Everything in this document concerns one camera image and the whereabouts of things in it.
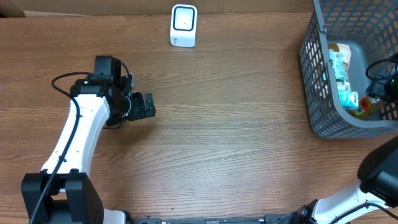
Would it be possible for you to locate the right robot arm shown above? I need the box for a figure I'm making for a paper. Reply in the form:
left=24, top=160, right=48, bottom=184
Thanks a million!
left=287, top=137, right=397, bottom=223

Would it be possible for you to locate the teal tissue pack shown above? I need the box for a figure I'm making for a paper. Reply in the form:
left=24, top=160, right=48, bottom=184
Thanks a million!
left=338, top=90, right=359, bottom=110

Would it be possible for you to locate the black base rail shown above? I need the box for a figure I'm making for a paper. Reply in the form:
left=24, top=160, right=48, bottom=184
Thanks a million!
left=126, top=212, right=296, bottom=224

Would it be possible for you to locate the grey plastic basket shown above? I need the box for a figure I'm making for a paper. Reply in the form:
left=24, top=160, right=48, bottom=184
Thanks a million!
left=299, top=0, right=397, bottom=139

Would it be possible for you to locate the yellow liquid bottle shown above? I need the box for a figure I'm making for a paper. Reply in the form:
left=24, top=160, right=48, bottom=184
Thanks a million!
left=348, top=96, right=385, bottom=120

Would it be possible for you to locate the white barcode scanner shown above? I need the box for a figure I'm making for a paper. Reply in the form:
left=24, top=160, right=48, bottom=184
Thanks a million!
left=170, top=4, right=198, bottom=48

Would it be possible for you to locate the brown snack packet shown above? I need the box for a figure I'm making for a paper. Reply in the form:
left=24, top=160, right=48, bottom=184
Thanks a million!
left=328, top=43, right=351, bottom=83

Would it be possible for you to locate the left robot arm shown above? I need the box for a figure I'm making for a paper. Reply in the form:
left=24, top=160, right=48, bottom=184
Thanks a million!
left=21, top=56, right=156, bottom=223

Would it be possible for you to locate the white barcode snack packet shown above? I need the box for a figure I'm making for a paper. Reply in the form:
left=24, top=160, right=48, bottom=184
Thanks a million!
left=336, top=80, right=351, bottom=91

